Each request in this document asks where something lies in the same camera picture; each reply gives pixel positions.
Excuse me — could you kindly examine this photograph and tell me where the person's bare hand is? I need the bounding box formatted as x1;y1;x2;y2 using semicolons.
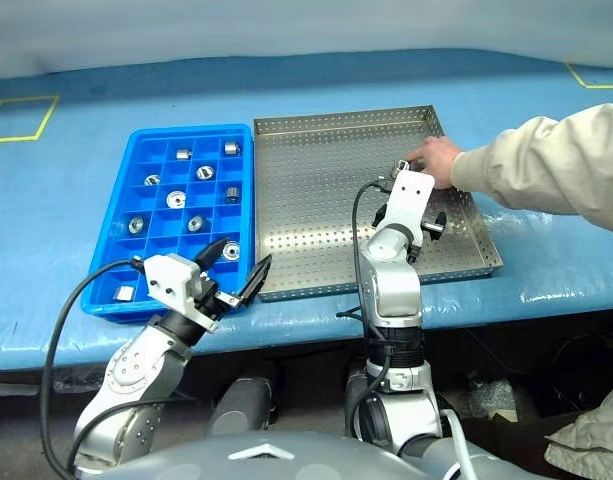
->
408;135;463;191

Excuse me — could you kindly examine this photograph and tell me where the crumpled clear plastic wrap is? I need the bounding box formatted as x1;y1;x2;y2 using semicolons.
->
458;377;520;424

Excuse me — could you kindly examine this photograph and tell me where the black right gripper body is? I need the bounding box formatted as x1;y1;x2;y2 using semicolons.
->
406;234;425;266

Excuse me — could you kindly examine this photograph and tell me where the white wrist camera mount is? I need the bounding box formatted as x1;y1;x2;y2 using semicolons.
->
144;253;221;333
383;169;436;241

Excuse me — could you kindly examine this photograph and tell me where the person's beige jacket torso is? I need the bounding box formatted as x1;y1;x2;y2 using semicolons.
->
544;382;613;480

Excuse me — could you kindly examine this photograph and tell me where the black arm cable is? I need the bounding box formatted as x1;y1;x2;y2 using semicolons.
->
335;178;402;451
39;257;152;480

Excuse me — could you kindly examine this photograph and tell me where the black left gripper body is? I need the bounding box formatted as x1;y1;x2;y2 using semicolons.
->
192;272;232;324

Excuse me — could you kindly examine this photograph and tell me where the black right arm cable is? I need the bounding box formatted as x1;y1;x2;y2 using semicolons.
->
335;178;402;451

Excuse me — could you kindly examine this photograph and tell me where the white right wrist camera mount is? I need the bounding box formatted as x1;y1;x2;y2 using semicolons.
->
383;169;436;241

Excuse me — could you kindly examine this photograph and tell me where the dark grey rounded shape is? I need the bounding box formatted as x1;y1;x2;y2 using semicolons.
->
344;372;387;444
208;377;280;439

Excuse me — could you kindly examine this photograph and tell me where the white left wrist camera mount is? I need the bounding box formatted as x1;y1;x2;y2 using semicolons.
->
144;253;221;333

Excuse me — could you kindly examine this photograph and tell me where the perforated metal tray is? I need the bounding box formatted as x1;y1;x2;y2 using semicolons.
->
253;104;504;304

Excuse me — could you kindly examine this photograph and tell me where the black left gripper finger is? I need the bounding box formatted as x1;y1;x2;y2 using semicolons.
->
193;238;226;275
216;253;274;309

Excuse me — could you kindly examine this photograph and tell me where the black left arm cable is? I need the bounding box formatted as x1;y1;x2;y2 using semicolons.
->
39;257;152;480

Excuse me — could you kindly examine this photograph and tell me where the grey robot torso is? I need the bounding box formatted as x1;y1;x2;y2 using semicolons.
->
70;432;487;480

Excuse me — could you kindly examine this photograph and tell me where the white cable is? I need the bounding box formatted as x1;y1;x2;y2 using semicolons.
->
438;407;480;480

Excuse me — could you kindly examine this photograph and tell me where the blue compartment tray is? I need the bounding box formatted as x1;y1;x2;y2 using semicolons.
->
80;123;257;324

